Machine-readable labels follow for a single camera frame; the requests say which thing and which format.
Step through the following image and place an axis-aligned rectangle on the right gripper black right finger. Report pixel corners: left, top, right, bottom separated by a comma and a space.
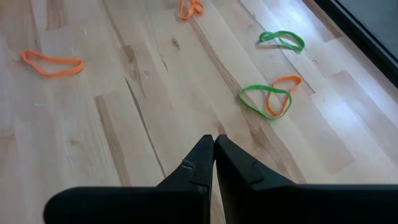
215, 134, 398, 224

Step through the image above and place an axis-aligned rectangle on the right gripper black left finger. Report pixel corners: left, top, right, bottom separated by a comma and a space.
43, 134, 215, 224

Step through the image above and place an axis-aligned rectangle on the green rubber band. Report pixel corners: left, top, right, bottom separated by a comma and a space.
238, 84, 294, 122

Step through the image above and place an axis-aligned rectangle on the orange clip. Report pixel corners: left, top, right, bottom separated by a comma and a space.
266, 75, 303, 119

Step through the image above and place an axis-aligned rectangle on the green clip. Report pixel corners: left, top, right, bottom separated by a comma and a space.
258, 30, 306, 53

